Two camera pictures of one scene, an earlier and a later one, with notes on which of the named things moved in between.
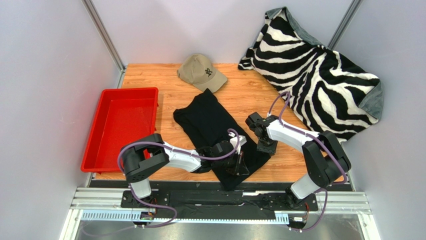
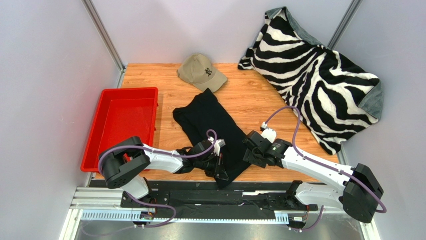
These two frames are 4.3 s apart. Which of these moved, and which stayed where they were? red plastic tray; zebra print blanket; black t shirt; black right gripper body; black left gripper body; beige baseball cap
Moved: black right gripper body; black left gripper body; black t shirt
Stayed: beige baseball cap; zebra print blanket; red plastic tray
